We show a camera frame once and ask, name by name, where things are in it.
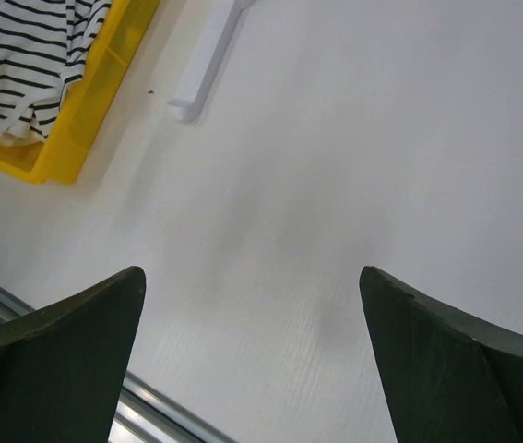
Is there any white black striped tank top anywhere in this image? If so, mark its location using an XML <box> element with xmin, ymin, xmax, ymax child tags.
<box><xmin>0</xmin><ymin>0</ymin><xmax>112</xmax><ymax>147</ymax></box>

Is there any white garment rack frame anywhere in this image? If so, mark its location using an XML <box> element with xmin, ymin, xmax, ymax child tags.
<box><xmin>168</xmin><ymin>0</ymin><xmax>255</xmax><ymax>124</ymax></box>

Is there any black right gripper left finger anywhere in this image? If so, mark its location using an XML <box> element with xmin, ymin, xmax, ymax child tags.
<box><xmin>0</xmin><ymin>267</ymin><xmax>146</xmax><ymax>442</ymax></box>

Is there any yellow plastic bin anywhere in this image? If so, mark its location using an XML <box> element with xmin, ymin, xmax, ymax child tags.
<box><xmin>0</xmin><ymin>0</ymin><xmax>160</xmax><ymax>185</ymax></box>

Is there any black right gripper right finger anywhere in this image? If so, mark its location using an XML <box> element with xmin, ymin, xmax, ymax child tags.
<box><xmin>359</xmin><ymin>267</ymin><xmax>523</xmax><ymax>442</ymax></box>

